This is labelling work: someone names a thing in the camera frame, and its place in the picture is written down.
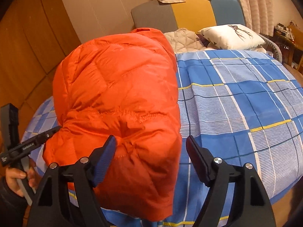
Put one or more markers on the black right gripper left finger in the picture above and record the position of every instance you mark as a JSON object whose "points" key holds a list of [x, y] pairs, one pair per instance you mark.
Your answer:
{"points": [[65, 196]]}

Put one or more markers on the white patterned pillow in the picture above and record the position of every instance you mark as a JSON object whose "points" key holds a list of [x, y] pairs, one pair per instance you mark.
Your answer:
{"points": [[232, 37]]}

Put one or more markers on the orange puffer down jacket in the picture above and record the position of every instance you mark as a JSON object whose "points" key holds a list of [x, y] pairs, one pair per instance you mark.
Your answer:
{"points": [[122, 85]]}

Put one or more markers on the pink patterned curtain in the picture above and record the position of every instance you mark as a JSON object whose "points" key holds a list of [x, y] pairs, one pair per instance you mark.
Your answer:
{"points": [[258, 15]]}

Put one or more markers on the blue plaid bed sheet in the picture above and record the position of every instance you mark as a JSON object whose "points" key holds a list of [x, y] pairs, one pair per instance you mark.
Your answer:
{"points": [[244, 106]]}

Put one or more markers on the grey yellow blue headboard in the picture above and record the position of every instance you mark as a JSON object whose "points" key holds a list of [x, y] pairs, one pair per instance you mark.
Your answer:
{"points": [[192, 15]]}

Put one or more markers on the person's left hand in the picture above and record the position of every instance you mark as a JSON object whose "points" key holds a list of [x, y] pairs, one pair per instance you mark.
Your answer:
{"points": [[12, 174]]}

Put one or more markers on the wooden wardrobe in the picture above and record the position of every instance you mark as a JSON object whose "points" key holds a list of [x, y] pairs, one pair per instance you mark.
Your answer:
{"points": [[36, 35]]}

